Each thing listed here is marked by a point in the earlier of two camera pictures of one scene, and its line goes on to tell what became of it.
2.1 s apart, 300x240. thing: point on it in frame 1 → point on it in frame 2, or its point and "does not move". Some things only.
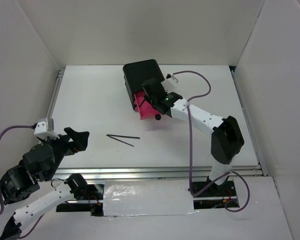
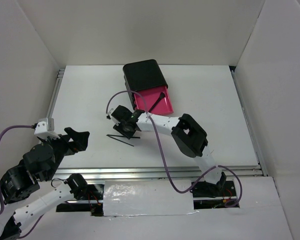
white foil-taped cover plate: x=136 y=197 does not move
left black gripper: x=79 y=143 does not move
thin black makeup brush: x=124 y=136 does not move
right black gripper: x=145 y=94 → x=127 y=134
